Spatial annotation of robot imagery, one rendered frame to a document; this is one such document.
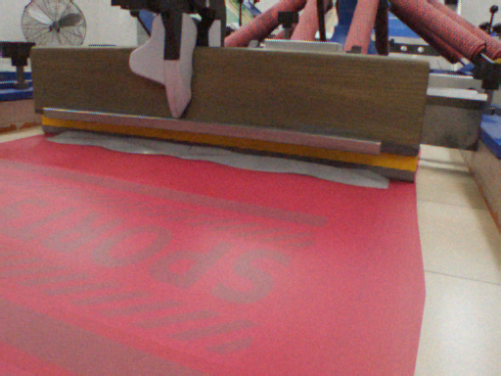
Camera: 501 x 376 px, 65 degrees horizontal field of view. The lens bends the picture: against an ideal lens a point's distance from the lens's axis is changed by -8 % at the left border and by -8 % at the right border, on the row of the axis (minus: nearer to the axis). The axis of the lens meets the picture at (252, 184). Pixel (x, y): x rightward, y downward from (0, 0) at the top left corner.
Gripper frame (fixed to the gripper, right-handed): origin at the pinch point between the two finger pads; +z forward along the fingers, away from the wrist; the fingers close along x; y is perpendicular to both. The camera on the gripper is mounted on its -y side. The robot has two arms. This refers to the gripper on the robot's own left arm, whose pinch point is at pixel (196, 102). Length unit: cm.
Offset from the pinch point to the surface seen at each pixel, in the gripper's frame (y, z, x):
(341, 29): 2, -14, -88
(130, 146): 5.8, 4.4, 2.5
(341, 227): -16.2, 4.8, 12.3
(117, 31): 347, -32, -421
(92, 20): 380, -47, -409
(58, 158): 9.7, 4.9, 8.2
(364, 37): -8, -10, -58
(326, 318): -17.3, 4.8, 21.6
